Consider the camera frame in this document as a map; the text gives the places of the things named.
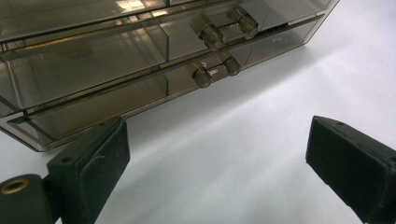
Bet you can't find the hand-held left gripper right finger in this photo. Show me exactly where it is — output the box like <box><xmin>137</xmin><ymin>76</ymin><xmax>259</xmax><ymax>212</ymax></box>
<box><xmin>305</xmin><ymin>115</ymin><xmax>396</xmax><ymax>224</ymax></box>

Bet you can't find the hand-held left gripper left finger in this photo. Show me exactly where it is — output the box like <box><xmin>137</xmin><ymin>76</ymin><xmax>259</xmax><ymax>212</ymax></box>
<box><xmin>46</xmin><ymin>117</ymin><xmax>131</xmax><ymax>224</ymax></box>

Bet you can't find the transparent brown drawer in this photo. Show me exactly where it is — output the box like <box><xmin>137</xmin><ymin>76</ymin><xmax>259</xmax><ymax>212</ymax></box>
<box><xmin>0</xmin><ymin>0</ymin><xmax>171</xmax><ymax>44</ymax></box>
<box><xmin>0</xmin><ymin>0</ymin><xmax>331</xmax><ymax>118</ymax></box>
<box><xmin>5</xmin><ymin>15</ymin><xmax>326</xmax><ymax>147</ymax></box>

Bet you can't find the transparent brown drawer cabinet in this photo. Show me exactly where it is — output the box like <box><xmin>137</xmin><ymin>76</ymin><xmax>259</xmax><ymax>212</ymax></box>
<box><xmin>0</xmin><ymin>0</ymin><xmax>341</xmax><ymax>153</ymax></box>

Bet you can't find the white table mat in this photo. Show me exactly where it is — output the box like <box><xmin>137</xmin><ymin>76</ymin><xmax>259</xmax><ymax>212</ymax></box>
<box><xmin>0</xmin><ymin>0</ymin><xmax>396</xmax><ymax>224</ymax></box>

